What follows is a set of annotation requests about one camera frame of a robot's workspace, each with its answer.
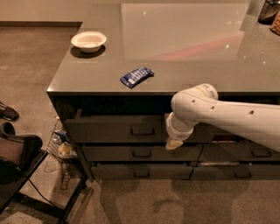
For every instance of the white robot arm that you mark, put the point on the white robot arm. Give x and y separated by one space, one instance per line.
187 108

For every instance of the yellow item in basket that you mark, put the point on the yellow item in basket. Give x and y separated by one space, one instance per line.
65 150

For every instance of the wire basket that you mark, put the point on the wire basket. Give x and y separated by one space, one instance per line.
55 162

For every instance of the brown object at edge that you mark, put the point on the brown object at edge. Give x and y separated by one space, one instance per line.
275 26

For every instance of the black office chair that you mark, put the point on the black office chair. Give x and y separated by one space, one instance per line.
20 156

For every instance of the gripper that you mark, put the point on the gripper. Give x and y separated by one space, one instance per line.
176 134

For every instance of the grey cabinet counter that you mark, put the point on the grey cabinet counter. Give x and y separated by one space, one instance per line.
184 44

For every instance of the blue snack packet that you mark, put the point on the blue snack packet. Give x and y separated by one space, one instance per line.
136 76

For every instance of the black shoe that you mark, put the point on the black shoe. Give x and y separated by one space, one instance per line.
8 113

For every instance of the dark object on counter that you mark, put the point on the dark object on counter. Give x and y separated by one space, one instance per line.
268 12

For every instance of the white bowl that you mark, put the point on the white bowl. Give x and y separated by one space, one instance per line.
89 41

